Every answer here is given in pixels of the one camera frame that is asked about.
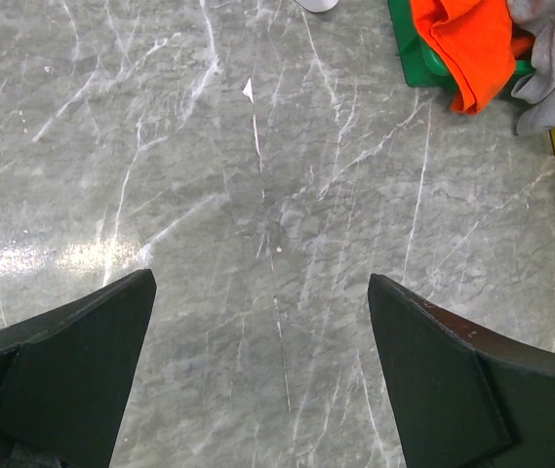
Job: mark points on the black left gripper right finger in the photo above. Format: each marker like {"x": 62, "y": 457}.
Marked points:
{"x": 461, "y": 394}

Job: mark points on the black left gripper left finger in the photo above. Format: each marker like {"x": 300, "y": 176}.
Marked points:
{"x": 66, "y": 374}

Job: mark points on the orange t shirt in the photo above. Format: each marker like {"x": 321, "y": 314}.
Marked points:
{"x": 479, "y": 43}

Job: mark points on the green plastic bin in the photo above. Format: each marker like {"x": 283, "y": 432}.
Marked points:
{"x": 421, "y": 65}

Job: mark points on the silver clothes rack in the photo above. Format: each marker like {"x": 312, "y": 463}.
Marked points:
{"x": 317, "y": 6}

